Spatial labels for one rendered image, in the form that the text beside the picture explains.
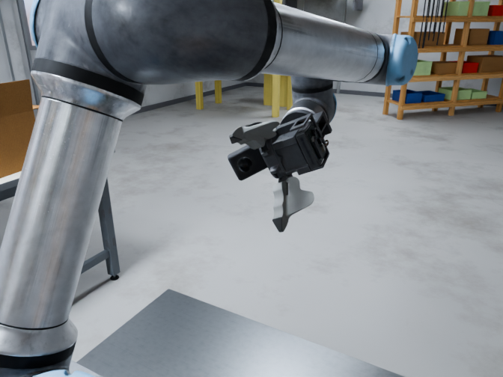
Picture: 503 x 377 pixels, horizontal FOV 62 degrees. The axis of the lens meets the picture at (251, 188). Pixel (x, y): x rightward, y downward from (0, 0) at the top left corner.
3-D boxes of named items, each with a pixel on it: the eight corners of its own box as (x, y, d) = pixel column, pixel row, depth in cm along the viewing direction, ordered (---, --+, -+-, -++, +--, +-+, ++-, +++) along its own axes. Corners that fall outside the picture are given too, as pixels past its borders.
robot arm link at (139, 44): (171, -85, 28) (427, 24, 64) (90, -60, 35) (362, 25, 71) (166, 90, 31) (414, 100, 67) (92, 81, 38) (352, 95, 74)
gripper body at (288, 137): (301, 124, 58) (319, 99, 67) (249, 143, 62) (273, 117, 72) (322, 171, 60) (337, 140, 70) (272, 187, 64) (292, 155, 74)
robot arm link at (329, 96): (298, 80, 83) (301, 121, 87) (283, 96, 74) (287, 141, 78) (338, 78, 80) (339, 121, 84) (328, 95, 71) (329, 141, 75)
